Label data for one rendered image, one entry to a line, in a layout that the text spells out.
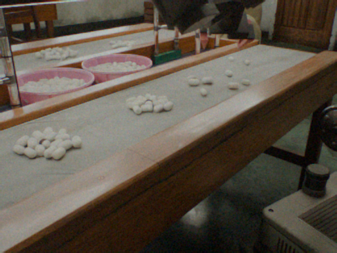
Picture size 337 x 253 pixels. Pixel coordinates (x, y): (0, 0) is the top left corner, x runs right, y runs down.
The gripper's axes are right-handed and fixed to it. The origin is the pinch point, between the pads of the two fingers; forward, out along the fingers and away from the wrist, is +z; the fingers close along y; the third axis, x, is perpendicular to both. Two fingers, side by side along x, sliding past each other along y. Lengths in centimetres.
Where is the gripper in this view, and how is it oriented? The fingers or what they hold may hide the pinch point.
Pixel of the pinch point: (221, 45)
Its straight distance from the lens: 99.3
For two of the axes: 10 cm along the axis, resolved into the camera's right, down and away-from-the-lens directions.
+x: -0.5, -9.0, 4.2
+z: -0.5, 4.3, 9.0
